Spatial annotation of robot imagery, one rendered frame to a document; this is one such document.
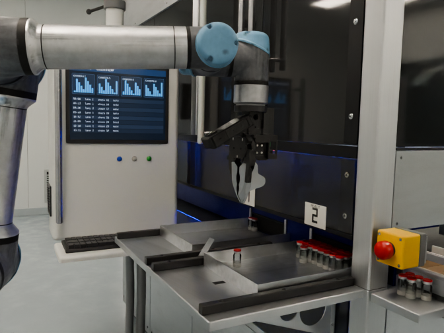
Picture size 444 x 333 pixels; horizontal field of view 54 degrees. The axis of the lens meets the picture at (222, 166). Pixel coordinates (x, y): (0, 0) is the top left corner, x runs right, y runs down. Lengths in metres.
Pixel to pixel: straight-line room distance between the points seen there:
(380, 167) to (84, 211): 1.15
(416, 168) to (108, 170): 1.13
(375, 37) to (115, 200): 1.16
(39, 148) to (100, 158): 4.56
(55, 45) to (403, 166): 0.78
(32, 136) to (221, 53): 5.59
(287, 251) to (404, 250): 0.43
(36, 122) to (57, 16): 1.43
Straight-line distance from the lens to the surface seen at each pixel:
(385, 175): 1.06
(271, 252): 1.30
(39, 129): 6.29
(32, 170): 6.32
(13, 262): 1.02
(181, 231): 1.52
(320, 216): 1.18
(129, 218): 1.82
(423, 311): 1.04
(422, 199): 1.17
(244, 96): 0.93
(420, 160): 1.15
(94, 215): 1.79
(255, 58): 0.94
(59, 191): 1.69
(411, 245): 1.02
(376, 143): 1.04
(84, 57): 0.80
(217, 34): 0.78
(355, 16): 1.13
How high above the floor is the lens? 1.25
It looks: 5 degrees down
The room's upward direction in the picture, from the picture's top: 1 degrees clockwise
